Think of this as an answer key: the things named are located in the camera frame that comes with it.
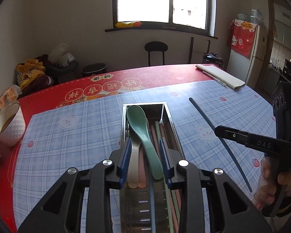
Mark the green spoon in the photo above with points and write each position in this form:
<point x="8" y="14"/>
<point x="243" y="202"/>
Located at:
<point x="138" y="122"/>

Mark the blue chopstick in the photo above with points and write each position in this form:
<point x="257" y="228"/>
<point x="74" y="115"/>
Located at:
<point x="152" y="207"/>
<point x="207" y="134"/>

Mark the red table mat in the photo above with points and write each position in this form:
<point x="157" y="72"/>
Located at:
<point x="79" y="90"/>

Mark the window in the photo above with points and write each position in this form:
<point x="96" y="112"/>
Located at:
<point x="188" y="16"/>

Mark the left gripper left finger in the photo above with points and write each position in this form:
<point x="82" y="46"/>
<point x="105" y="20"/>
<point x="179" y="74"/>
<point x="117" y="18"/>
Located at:
<point x="60" y="209"/>

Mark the pink chopstick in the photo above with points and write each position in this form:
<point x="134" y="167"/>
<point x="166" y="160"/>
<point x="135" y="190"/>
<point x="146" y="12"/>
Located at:
<point x="172" y="203"/>
<point x="154" y="138"/>

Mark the blue plaid placemat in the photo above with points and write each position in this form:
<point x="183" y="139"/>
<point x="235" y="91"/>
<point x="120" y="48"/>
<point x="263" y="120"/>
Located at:
<point x="83" y="134"/>

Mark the beige spoon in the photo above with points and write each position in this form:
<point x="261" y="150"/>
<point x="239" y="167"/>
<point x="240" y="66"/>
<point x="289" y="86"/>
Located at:
<point x="133" y="170"/>

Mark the white notebook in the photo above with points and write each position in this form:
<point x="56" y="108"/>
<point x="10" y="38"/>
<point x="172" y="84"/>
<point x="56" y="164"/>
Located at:
<point x="221" y="75"/>

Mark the black stool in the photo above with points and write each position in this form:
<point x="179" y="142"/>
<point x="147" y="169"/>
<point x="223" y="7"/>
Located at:
<point x="156" y="46"/>

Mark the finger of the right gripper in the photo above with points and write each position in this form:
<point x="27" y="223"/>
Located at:
<point x="238" y="136"/>

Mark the white plastic bag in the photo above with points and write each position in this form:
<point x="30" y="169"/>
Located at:
<point x="60" y="55"/>

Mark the striped sleeve forearm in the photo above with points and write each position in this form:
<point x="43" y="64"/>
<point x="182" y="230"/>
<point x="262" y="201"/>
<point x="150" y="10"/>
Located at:
<point x="282" y="221"/>

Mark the white ceramic bowl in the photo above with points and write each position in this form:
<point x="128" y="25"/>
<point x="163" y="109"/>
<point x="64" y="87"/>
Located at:
<point x="12" y="125"/>

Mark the right hand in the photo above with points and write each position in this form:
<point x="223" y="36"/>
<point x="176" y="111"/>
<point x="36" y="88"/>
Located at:
<point x="267" y="186"/>

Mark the yellow clothes pile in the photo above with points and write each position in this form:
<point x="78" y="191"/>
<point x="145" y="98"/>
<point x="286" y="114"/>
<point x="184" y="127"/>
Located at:
<point x="32" y="76"/>

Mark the red cloth on fridge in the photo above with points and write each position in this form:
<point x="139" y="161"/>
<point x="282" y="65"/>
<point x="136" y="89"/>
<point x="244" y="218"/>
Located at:
<point x="242" y="35"/>

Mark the yellow item on sill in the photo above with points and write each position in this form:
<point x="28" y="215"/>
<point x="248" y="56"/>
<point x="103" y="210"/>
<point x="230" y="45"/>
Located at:
<point x="134" y="24"/>

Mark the pen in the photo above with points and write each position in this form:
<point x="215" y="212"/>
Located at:
<point x="215" y="79"/>

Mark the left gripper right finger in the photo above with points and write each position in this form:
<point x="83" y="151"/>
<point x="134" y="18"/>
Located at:
<point x="229" y="208"/>

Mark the black trash bin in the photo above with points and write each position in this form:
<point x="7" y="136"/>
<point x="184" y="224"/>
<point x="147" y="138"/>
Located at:
<point x="94" y="69"/>

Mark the white refrigerator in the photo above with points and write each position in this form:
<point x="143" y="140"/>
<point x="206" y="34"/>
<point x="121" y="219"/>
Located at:
<point x="248" y="69"/>

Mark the steel utensil tray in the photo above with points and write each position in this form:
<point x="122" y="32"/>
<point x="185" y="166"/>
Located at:
<point x="147" y="204"/>

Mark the pink spoon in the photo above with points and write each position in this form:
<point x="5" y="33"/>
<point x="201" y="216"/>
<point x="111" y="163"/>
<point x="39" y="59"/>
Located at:
<point x="142" y="175"/>

